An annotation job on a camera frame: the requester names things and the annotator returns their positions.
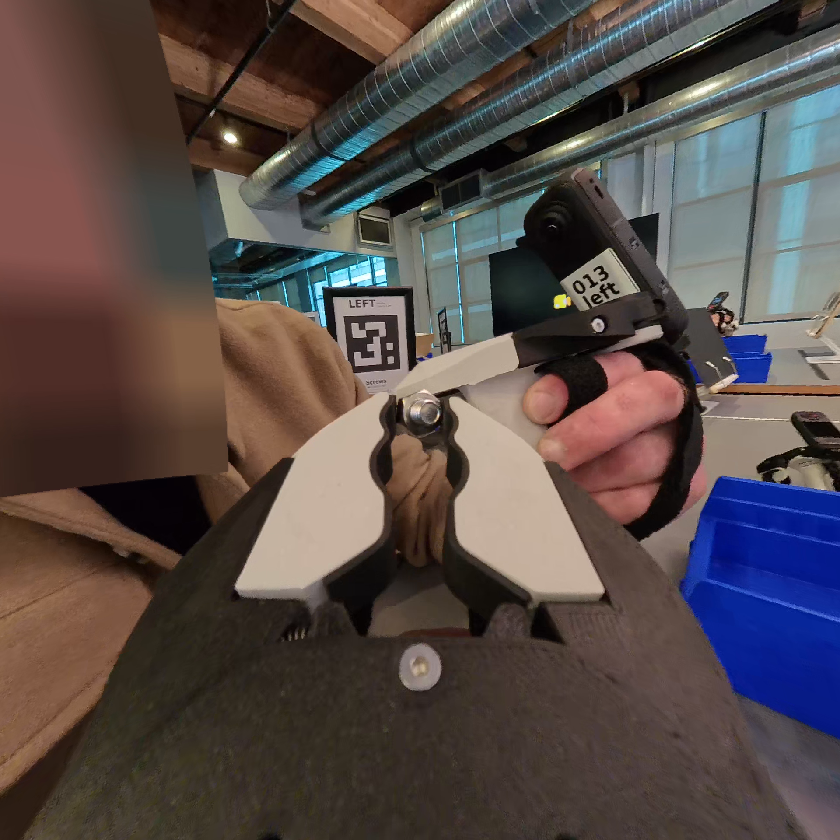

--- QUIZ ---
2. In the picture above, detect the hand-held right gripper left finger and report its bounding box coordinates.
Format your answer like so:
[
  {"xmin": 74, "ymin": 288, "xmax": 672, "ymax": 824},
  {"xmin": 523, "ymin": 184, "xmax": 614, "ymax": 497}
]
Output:
[{"xmin": 235, "ymin": 394, "xmax": 399, "ymax": 634}]

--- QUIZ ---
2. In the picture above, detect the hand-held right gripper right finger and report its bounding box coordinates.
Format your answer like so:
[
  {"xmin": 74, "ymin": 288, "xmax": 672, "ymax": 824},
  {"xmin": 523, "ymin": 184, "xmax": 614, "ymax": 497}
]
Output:
[{"xmin": 443, "ymin": 397, "xmax": 605, "ymax": 634}]

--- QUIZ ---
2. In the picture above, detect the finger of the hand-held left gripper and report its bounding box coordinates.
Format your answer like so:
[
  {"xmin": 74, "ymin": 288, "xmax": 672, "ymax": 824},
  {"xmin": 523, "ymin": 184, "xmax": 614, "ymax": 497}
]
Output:
[{"xmin": 394, "ymin": 333, "xmax": 519, "ymax": 396}]

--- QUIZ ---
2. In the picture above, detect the silver hex nut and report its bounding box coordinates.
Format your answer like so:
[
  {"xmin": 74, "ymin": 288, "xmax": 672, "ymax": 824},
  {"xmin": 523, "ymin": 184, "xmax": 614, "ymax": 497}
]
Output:
[{"xmin": 399, "ymin": 390, "xmax": 451, "ymax": 439}]

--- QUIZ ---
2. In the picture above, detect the person's left forearm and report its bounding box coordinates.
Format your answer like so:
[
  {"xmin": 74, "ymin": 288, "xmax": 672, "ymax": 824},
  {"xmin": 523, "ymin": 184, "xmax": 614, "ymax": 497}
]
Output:
[{"xmin": 384, "ymin": 433, "xmax": 460, "ymax": 568}]

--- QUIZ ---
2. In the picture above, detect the grey desk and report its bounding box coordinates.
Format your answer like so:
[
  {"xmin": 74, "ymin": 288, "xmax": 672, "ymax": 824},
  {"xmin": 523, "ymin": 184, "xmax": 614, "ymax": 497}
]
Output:
[{"xmin": 371, "ymin": 392, "xmax": 840, "ymax": 840}]

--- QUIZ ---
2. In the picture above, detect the person's left hand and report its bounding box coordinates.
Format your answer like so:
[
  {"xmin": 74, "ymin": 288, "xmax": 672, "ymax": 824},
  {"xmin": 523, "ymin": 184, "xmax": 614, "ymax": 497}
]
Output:
[{"xmin": 523, "ymin": 354, "xmax": 706, "ymax": 526}]

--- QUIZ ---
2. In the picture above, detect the black monitor screen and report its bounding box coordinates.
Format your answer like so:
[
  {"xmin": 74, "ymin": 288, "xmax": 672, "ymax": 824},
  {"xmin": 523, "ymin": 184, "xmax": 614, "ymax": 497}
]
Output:
[{"xmin": 489, "ymin": 213, "xmax": 660, "ymax": 339}]

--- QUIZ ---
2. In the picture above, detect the framed marker sign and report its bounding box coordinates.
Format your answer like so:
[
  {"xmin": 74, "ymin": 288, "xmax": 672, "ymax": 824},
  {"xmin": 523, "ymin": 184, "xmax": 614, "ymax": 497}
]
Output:
[{"xmin": 323, "ymin": 287, "xmax": 416, "ymax": 395}]

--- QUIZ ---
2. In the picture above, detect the white air vent grille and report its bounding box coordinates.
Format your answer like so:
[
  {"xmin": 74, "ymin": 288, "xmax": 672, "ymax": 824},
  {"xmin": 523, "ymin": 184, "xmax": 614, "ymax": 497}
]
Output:
[{"xmin": 438, "ymin": 169, "xmax": 485, "ymax": 212}]

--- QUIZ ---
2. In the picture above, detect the beige jacket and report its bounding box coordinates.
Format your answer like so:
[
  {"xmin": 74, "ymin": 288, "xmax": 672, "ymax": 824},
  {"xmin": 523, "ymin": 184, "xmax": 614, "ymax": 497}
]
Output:
[{"xmin": 0, "ymin": 298, "xmax": 395, "ymax": 795}]

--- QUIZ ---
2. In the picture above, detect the dark document board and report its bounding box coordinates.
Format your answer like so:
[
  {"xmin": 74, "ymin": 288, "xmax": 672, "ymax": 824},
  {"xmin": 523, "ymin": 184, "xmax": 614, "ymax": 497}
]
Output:
[{"xmin": 676, "ymin": 308, "xmax": 739, "ymax": 395}]

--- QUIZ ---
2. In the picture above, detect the distant work table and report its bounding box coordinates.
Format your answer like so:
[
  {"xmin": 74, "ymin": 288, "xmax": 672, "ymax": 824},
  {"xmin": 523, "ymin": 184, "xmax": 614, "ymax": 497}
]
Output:
[{"xmin": 715, "ymin": 318, "xmax": 840, "ymax": 396}]

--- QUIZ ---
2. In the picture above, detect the clear acrylic stand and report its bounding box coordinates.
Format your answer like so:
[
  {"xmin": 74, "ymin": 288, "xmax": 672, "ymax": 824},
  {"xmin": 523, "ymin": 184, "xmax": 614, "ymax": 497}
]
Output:
[{"xmin": 807, "ymin": 292, "xmax": 840, "ymax": 339}]

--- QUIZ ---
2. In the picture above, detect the blue plastic bin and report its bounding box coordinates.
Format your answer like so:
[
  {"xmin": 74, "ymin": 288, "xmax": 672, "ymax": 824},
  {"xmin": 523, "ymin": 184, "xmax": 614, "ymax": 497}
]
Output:
[{"xmin": 679, "ymin": 476, "xmax": 840, "ymax": 736}]

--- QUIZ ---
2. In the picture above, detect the idle gripper device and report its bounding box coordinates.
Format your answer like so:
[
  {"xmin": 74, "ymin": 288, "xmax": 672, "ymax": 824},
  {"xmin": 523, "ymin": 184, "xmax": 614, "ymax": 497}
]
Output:
[{"xmin": 755, "ymin": 410, "xmax": 840, "ymax": 493}]

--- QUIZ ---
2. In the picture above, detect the silver ventilation duct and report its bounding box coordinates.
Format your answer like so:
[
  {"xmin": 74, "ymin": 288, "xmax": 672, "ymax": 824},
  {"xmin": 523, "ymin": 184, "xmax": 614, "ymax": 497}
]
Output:
[
  {"xmin": 420, "ymin": 29, "xmax": 840, "ymax": 221},
  {"xmin": 238, "ymin": 0, "xmax": 595, "ymax": 211},
  {"xmin": 301, "ymin": 0, "xmax": 805, "ymax": 227}
]

